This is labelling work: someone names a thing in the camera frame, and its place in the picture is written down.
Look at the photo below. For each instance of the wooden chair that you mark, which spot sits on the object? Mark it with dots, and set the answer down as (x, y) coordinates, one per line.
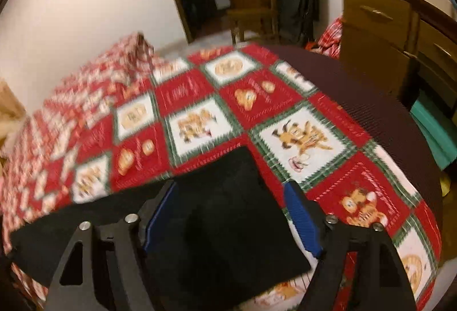
(250, 16)

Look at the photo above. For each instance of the dark brown ribbed mattress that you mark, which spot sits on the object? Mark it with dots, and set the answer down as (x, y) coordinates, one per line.
(375, 100)

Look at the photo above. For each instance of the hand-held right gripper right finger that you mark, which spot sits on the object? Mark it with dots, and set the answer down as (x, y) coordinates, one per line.
(301, 221)

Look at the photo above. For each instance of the red printed bear blanket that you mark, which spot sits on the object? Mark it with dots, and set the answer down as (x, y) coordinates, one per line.
(200, 132)

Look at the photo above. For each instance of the red plaid cloth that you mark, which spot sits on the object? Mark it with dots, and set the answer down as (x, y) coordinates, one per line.
(330, 36)

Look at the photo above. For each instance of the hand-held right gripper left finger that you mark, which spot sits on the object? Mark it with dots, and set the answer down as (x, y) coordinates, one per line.
(161, 216)

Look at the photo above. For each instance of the black pants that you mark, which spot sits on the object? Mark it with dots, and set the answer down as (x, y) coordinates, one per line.
(221, 225)

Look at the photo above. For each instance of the teal cloth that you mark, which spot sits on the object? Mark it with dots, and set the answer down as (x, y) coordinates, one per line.
(428, 125)

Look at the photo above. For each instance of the wooden dresser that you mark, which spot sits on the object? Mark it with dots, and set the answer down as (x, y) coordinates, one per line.
(371, 32)

